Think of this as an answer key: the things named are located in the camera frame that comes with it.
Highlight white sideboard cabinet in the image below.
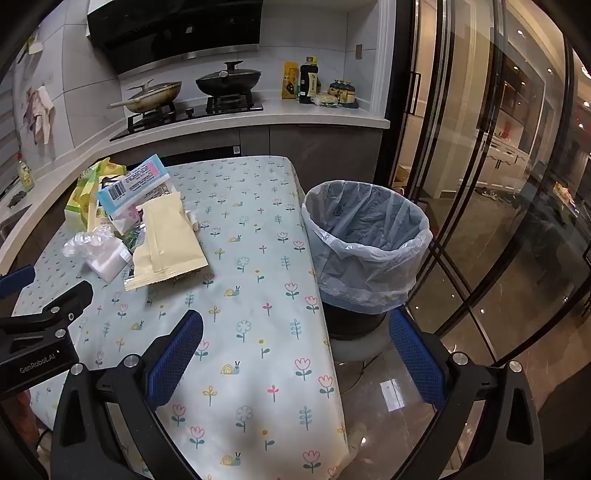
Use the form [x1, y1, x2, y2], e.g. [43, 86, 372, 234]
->
[480, 131, 532, 190]

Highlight black wok with lid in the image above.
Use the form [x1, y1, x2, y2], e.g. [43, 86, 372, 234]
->
[195, 60, 263, 97]

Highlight yellow seasoning packet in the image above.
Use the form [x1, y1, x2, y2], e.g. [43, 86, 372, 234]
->
[283, 62, 302, 100]

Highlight black waste bin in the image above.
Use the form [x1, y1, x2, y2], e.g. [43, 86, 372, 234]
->
[321, 298, 399, 342]

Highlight blue yellow seasoning jar set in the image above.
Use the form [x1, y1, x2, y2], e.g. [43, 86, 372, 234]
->
[328, 79, 358, 109]

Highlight beige wok with glass lid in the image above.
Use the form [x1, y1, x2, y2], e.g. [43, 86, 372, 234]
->
[107, 79, 183, 114]

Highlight green dish soap bottle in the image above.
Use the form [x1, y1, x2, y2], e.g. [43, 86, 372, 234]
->
[16, 152, 36, 192]

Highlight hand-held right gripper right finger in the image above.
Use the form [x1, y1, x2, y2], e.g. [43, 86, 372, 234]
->
[388, 308, 546, 480]

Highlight black range hood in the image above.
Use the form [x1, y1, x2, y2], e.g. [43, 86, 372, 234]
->
[87, 0, 265, 77]

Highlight clear plastic wrap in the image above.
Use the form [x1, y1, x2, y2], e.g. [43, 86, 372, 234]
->
[62, 229, 114, 261]

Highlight blue pink barcode packet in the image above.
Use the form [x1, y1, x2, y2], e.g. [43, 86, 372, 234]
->
[95, 154, 171, 215]

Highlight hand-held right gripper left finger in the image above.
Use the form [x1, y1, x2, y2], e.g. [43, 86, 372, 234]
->
[50, 309, 206, 480]

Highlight white floral wrapper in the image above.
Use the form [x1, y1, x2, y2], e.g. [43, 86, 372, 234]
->
[108, 200, 148, 236]

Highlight trash bin with plastic liner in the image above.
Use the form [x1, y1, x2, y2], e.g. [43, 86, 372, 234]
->
[301, 181, 435, 312]

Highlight black gas stove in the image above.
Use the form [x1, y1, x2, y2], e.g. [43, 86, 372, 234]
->
[109, 90, 265, 141]

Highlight kitchen counter with grey cabinets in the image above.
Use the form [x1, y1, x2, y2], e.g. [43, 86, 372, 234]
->
[0, 88, 391, 278]

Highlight black built-in appliance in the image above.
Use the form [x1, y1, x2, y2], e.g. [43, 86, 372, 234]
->
[159, 144, 241, 167]

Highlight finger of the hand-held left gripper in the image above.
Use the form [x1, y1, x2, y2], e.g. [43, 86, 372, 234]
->
[0, 264, 37, 301]
[0, 280, 94, 357]

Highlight hanging pale cloth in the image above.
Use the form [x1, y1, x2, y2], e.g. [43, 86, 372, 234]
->
[23, 86, 56, 145]

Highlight dark sauce bottle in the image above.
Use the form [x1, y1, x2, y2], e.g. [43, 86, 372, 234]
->
[298, 56, 321, 104]

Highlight white tissue pack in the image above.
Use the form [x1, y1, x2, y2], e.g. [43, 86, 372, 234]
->
[88, 242, 131, 283]

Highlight black framed glass sliding door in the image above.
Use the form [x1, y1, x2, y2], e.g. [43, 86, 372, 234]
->
[374, 0, 591, 480]

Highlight green yellow packet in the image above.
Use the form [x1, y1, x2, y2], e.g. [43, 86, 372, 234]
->
[65, 158, 127, 232]

